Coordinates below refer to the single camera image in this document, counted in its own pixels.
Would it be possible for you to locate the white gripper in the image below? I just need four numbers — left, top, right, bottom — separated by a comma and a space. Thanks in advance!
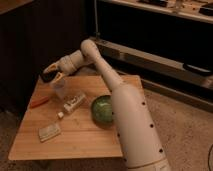
43, 55, 77, 82

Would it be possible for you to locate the black eraser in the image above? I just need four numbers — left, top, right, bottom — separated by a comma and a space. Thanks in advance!
40, 72, 56, 83

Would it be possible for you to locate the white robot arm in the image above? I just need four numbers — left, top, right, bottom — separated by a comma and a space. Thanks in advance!
44, 39, 172, 171

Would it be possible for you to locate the translucent plastic cup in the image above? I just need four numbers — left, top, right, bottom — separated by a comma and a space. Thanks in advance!
50, 80, 66, 99

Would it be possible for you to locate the green ceramic bowl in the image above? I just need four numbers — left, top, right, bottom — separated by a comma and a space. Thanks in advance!
91, 95, 113, 124

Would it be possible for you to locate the orange marker pen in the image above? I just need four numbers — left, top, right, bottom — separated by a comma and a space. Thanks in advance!
29, 97, 49, 108

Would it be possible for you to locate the white plastic bottle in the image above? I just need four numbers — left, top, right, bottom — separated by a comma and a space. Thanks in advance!
57, 92, 86, 119

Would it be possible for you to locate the wooden table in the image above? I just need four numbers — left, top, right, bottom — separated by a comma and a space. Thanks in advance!
8, 75, 144, 169

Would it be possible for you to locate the grey metal shelf beam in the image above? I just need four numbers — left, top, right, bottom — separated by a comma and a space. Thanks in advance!
91, 37, 213, 90

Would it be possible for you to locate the silver foil snack packet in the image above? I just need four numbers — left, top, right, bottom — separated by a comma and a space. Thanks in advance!
38, 123, 61, 142

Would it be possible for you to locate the upper shelf board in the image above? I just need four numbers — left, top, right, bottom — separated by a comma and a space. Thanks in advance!
101, 0, 213, 24

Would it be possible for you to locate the metal shelf upright post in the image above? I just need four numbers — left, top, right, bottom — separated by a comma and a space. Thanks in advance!
94, 0, 100, 39

